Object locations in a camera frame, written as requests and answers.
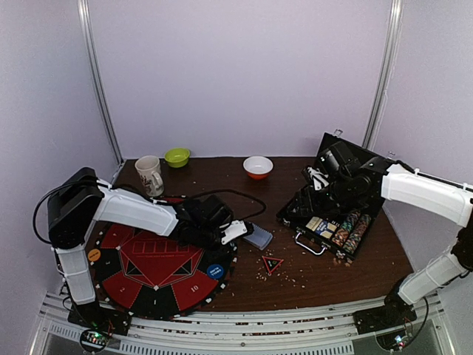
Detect blue playing card deck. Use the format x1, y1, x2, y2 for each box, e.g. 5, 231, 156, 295
243, 223, 273, 251

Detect orange big blind button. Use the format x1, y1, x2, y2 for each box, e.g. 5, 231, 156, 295
87, 248, 101, 263

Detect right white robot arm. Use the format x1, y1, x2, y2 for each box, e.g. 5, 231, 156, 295
279, 138, 472, 327

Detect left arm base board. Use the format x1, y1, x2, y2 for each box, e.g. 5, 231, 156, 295
67, 308, 132, 354

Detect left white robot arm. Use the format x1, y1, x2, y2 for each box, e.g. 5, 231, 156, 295
47, 167, 248, 328

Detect right arm base board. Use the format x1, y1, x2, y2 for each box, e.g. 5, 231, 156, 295
353, 306, 417, 352

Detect black poker chip case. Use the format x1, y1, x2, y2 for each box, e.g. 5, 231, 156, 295
276, 133, 395, 263

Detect boxed card deck in case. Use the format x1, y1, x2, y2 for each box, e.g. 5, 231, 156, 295
306, 217, 339, 239

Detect blue small blind button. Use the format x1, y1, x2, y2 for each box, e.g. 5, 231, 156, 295
206, 264, 225, 280

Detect poker chip row two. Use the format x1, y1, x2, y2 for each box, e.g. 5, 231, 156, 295
343, 214, 372, 254

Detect green bowl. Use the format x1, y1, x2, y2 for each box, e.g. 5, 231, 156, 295
164, 147, 191, 169

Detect round red black poker mat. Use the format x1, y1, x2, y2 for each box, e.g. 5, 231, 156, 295
88, 222, 237, 320

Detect white printed mug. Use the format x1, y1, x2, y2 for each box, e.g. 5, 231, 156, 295
135, 155, 164, 197

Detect orange white bowl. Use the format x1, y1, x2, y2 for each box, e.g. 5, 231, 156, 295
242, 156, 273, 180

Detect red black triangle token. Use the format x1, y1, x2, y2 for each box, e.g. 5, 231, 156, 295
262, 256, 284, 275

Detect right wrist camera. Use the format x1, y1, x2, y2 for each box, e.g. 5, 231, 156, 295
302, 166, 329, 191

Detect chrome case handle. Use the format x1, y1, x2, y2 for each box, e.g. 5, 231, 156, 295
293, 231, 327, 257

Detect aluminium front rail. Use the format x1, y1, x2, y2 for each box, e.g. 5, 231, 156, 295
36, 291, 444, 355

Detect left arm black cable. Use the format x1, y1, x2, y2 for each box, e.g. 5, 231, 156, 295
33, 175, 268, 245

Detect right aluminium post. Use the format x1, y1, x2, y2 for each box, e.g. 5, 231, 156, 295
362, 0, 404, 150

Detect aluminium post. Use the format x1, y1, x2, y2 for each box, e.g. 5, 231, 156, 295
77, 0, 124, 165
362, 0, 404, 150

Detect left aluminium post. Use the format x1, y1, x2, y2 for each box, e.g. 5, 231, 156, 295
77, 0, 124, 165

